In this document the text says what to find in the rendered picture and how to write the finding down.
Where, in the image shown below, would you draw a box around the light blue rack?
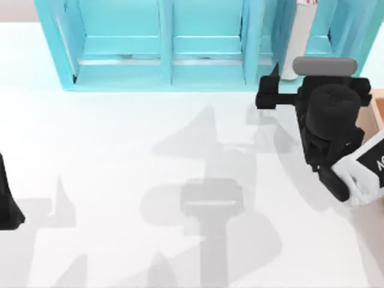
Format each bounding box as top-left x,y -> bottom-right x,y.
33,0 -> 384,92

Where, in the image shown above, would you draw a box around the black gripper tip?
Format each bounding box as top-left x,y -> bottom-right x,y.
0,152 -> 26,232

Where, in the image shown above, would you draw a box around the shallow salmon box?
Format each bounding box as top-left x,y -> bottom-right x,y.
355,88 -> 384,146

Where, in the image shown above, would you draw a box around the pale grey rounded box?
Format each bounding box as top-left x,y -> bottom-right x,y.
292,56 -> 359,78

